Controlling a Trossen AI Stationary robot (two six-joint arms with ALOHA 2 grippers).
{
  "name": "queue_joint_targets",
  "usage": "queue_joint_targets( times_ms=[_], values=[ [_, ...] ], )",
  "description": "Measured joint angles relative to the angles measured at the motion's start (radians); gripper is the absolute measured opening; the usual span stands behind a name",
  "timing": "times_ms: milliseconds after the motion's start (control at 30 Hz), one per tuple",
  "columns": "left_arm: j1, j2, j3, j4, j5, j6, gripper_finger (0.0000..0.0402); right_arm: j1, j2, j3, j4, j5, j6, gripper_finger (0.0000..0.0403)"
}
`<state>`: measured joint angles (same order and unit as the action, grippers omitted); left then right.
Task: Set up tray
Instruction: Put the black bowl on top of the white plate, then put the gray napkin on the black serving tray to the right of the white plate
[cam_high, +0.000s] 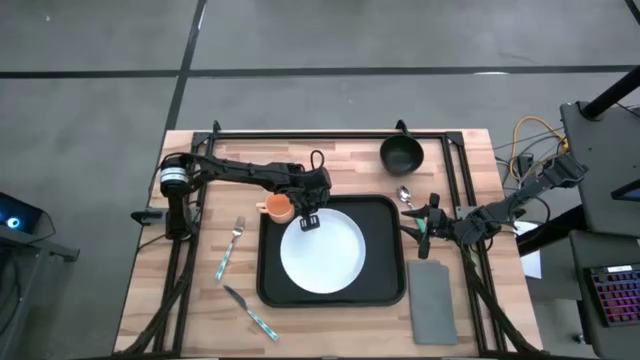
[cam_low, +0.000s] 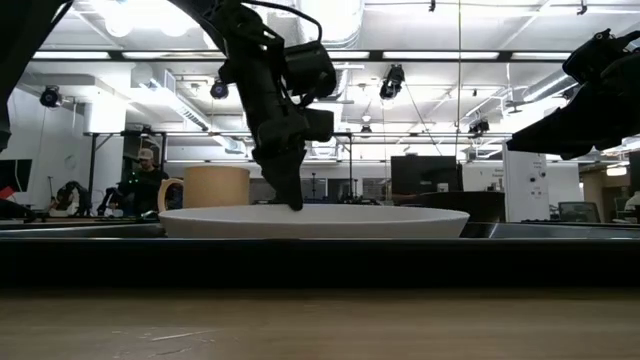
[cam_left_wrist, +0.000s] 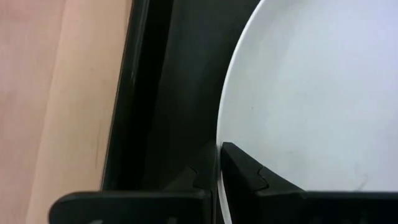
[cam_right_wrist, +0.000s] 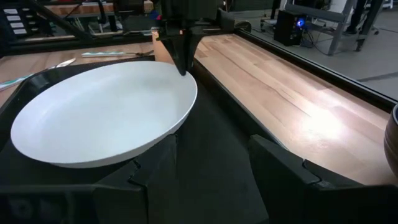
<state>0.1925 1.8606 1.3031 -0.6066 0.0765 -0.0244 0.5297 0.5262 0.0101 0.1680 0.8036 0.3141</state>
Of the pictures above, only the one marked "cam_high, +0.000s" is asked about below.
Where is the backlit keyboard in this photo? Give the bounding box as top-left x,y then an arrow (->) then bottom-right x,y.
584,264 -> 640,329

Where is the grey equipment stand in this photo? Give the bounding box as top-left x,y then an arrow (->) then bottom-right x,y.
0,229 -> 81,360

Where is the grey desk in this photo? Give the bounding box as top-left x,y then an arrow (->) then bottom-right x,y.
568,229 -> 640,360

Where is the black aluminium rig frame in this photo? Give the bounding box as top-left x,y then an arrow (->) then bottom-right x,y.
112,127 -> 551,360

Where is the knife with teal handle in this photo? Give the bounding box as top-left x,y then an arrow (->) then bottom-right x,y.
222,284 -> 280,343

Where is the grey cloth napkin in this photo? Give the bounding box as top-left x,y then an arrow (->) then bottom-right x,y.
406,259 -> 460,346

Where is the black pole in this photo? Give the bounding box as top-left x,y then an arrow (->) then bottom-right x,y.
582,64 -> 640,121

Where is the spoon with teal handle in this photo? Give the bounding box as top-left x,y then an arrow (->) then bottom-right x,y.
397,185 -> 426,234

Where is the orange mug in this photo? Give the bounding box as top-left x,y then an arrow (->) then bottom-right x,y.
255,192 -> 297,225

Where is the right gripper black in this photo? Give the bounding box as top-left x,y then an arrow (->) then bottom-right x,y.
398,191 -> 459,260

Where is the yellow cable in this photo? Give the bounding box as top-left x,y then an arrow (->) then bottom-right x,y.
508,115 -> 571,181

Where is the white round plate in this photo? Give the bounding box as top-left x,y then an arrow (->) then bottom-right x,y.
279,207 -> 367,295

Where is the dark screen device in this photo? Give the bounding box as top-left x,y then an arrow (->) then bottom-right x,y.
610,179 -> 640,204

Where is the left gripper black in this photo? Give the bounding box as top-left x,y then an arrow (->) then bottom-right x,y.
287,164 -> 334,233

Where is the fork with teal handle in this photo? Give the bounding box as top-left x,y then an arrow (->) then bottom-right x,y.
215,215 -> 247,282

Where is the black desk leg bar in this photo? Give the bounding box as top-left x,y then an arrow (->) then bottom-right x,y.
514,204 -> 591,257

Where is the black desk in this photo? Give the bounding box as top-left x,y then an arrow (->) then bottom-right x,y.
559,99 -> 640,239

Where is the black bowl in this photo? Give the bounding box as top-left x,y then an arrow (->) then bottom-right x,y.
379,133 -> 426,177

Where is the black device with blue light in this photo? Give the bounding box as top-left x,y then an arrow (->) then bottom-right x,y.
0,192 -> 44,236

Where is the black rectangular tray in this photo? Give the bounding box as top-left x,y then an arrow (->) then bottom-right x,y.
255,193 -> 407,308

